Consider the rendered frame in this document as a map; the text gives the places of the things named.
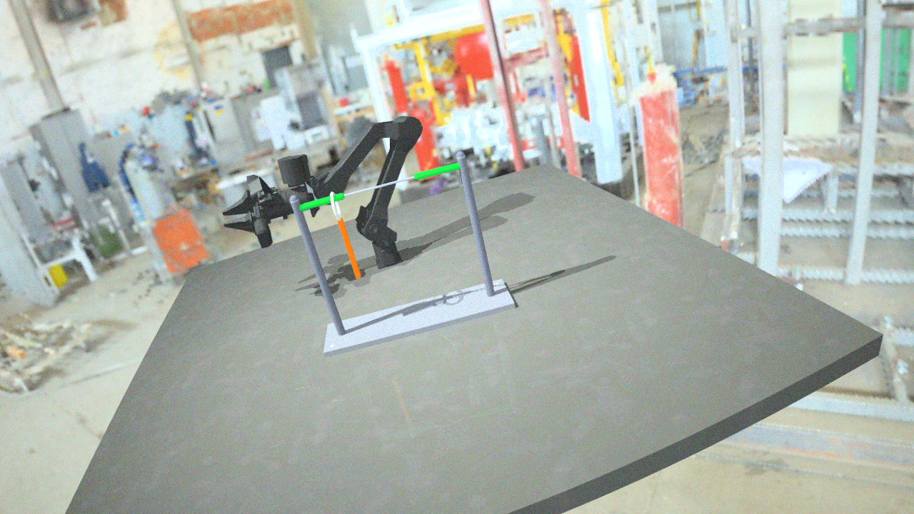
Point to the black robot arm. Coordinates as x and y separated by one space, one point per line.
372 220

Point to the orange handle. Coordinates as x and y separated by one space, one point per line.
344 234

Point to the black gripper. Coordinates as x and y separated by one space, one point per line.
259 223

